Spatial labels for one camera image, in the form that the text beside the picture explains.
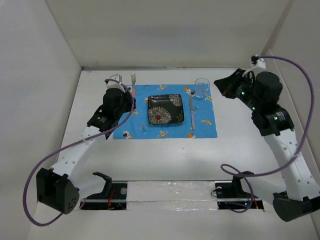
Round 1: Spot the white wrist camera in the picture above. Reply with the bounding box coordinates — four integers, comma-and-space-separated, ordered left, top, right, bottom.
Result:
250, 55, 266, 71
105, 73, 123, 89

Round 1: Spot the pink handled table knife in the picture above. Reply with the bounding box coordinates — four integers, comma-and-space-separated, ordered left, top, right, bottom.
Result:
189, 92, 196, 130

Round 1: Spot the white foam strip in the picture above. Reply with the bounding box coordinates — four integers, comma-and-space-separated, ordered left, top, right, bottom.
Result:
126, 181, 218, 212

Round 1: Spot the pink handled fork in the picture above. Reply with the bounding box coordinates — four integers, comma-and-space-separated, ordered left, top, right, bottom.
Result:
130, 71, 137, 98

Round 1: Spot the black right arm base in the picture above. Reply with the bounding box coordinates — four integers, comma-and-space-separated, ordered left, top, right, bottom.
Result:
210, 177, 265, 213

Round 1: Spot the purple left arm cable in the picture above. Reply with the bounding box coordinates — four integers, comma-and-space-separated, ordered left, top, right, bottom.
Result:
22, 78, 136, 228

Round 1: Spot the blue space print placemat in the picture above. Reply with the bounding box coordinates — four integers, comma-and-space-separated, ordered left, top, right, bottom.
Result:
113, 84, 218, 140

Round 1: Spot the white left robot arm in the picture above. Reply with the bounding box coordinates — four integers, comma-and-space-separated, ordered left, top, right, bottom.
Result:
36, 88, 135, 215

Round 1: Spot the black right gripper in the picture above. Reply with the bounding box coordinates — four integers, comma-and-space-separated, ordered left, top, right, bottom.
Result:
213, 68, 262, 112

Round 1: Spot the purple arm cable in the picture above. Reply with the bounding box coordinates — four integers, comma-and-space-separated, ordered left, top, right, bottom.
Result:
220, 55, 313, 212
22, 78, 136, 228

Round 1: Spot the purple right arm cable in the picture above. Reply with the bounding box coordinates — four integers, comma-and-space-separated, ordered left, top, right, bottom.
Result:
220, 55, 313, 212

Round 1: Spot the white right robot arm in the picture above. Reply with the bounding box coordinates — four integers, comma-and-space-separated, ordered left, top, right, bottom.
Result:
214, 68, 320, 222

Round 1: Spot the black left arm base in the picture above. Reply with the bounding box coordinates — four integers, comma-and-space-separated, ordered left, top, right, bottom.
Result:
79, 171, 128, 211

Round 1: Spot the black floral square plate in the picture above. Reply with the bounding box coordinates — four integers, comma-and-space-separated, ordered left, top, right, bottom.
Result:
147, 94, 185, 125

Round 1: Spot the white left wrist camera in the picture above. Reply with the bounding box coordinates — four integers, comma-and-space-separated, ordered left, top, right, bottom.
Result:
105, 73, 123, 89

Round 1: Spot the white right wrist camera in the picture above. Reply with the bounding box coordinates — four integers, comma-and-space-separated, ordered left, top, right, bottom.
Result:
250, 55, 266, 71

